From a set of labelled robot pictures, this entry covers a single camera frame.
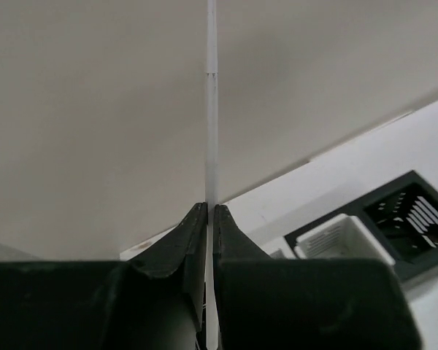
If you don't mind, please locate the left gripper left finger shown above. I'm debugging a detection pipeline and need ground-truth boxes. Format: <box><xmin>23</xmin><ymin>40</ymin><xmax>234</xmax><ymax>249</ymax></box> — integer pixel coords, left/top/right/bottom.
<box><xmin>0</xmin><ymin>203</ymin><xmax>207</xmax><ymax>349</ymax></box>

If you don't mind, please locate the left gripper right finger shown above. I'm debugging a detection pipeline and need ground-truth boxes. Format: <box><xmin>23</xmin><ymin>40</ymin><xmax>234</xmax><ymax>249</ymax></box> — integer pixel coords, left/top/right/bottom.
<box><xmin>212</xmin><ymin>205</ymin><xmax>423</xmax><ymax>349</ymax></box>

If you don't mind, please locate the white insert cup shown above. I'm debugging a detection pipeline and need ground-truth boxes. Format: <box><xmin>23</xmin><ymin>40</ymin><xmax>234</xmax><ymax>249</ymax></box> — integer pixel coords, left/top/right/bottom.
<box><xmin>294</xmin><ymin>214</ymin><xmax>396</xmax><ymax>266</ymax></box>

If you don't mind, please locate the black utensil holder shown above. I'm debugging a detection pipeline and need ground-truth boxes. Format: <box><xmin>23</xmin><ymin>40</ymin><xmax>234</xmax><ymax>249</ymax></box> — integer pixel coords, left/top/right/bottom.
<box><xmin>285</xmin><ymin>171</ymin><xmax>438</xmax><ymax>284</ymax></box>

